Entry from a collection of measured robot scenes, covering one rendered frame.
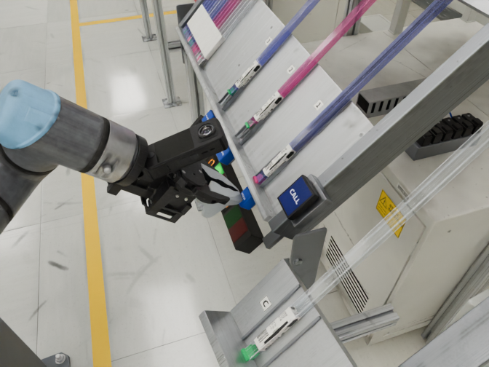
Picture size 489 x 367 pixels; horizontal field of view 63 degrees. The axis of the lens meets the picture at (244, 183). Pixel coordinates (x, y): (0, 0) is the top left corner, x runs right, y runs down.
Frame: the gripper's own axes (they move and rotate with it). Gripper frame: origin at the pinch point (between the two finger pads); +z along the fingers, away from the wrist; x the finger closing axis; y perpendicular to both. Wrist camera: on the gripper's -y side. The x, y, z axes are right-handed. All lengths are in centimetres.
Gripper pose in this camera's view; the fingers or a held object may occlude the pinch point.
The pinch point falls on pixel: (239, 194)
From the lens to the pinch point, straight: 65.7
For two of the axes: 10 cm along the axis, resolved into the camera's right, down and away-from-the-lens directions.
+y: -6.6, 6.6, 3.6
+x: 3.1, 6.8, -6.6
